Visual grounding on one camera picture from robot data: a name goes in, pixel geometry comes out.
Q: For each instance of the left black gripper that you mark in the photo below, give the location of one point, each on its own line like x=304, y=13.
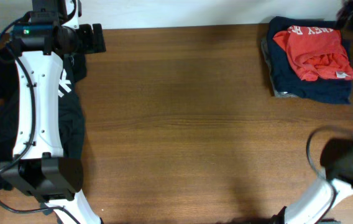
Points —
x=88, y=45

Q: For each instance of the red soccer t-shirt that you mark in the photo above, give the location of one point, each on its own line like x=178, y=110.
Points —
x=315, y=53

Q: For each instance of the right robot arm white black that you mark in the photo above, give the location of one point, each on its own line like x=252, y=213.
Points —
x=334, y=174

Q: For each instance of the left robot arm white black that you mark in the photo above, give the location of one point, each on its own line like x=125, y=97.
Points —
x=39, y=168

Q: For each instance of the black Nike t-shirt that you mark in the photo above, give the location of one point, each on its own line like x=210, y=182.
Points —
x=70, y=117

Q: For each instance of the black mesh garment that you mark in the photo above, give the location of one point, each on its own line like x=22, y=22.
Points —
x=9, y=81

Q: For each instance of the folded navy blue shirt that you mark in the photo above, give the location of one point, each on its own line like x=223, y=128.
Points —
x=285, y=79

